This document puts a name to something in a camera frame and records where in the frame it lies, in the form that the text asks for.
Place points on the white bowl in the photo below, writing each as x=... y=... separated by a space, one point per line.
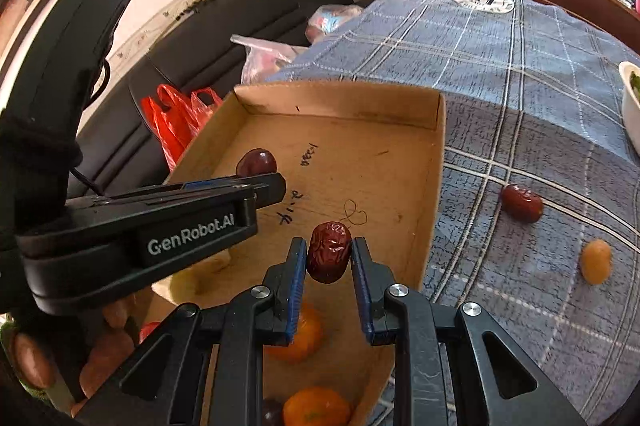
x=631 y=121

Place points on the shallow cardboard box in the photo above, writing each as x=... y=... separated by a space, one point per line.
x=360 y=156

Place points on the orange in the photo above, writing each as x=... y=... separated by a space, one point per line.
x=316 y=407
x=307 y=331

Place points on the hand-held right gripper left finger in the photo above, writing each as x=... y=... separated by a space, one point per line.
x=295 y=296

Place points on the dark red date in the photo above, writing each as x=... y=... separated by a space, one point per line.
x=521 y=202
x=256 y=161
x=272 y=413

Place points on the person's left hand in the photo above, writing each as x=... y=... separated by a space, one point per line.
x=107 y=356

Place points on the wrinkled red date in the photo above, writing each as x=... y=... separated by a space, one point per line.
x=328 y=251

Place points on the colourful snack bag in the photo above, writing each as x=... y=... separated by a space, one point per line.
x=330 y=21

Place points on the small yellow kumquat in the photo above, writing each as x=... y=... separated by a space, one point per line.
x=596 y=261

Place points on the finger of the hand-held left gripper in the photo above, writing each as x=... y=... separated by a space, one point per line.
x=210 y=182
x=270 y=188

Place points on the large red plastic bag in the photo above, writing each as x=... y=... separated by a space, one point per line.
x=167 y=126

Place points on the red cherry tomato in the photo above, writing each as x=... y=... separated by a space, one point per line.
x=149 y=332

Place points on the green leafy vegetables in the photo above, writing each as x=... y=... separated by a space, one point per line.
x=635 y=84

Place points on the blue plaid tablecloth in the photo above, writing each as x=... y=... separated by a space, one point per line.
x=500 y=81

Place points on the person's left forearm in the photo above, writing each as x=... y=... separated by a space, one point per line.
x=45 y=396

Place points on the small red plastic bag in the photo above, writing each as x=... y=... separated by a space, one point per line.
x=205 y=106

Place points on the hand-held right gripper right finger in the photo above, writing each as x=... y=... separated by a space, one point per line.
x=362 y=296

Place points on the clear plastic bag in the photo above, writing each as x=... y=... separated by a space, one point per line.
x=265 y=59

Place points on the black leather sofa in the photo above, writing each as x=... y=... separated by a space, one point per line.
x=200 y=51

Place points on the pale yellow fruit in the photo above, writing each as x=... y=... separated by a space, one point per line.
x=210 y=268

